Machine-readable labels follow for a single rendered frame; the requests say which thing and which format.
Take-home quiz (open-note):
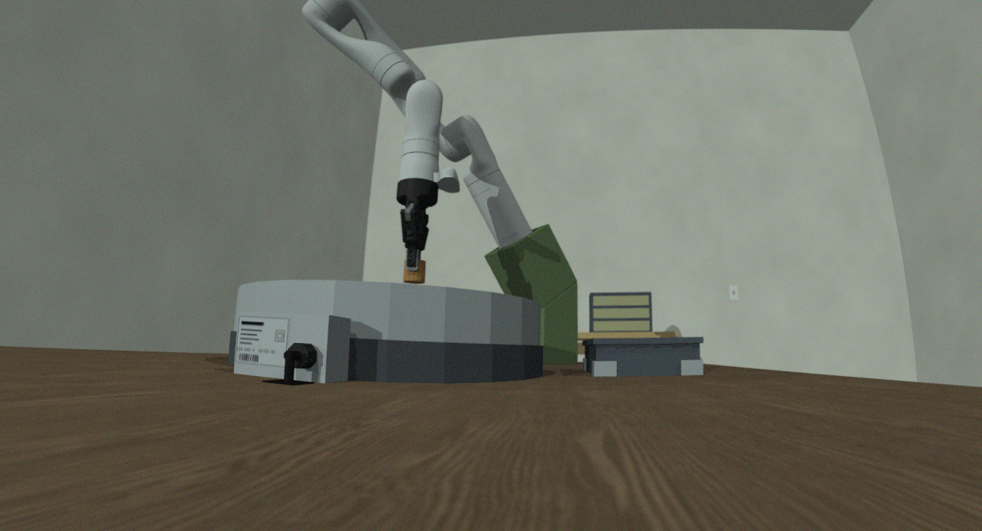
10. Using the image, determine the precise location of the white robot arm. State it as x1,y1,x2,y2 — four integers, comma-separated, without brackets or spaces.
302,0,532,249

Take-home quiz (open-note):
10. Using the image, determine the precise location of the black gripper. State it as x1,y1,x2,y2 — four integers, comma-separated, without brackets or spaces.
397,178,438,271

